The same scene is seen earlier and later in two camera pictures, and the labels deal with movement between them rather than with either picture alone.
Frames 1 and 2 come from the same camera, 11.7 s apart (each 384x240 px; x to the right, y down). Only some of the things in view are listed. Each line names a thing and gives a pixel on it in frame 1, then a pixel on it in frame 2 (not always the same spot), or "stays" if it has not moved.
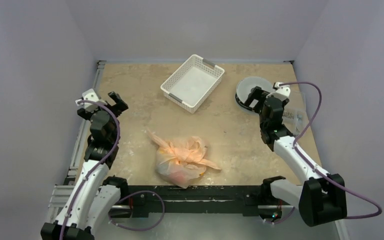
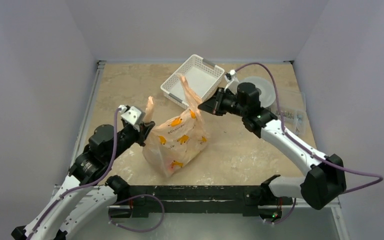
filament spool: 244,87 stays
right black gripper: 259,96 to 218,102
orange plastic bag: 181,163 to 171,145
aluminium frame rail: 73,175 stays
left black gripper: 119,106 to 146,128
